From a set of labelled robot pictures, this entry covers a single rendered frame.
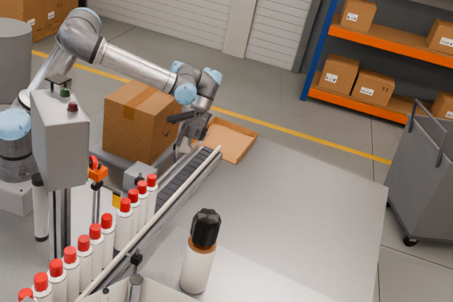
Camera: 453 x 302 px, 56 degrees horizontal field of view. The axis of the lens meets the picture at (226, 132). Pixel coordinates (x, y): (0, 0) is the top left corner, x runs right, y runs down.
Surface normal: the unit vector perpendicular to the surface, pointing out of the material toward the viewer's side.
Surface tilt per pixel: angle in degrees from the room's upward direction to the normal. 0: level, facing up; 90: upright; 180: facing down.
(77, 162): 90
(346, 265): 0
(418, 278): 0
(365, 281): 0
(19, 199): 90
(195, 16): 90
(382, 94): 90
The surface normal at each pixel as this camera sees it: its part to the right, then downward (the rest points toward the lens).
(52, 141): 0.51, 0.53
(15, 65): 0.69, 0.53
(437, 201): 0.04, 0.57
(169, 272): 0.19, -0.84
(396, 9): -0.27, 0.45
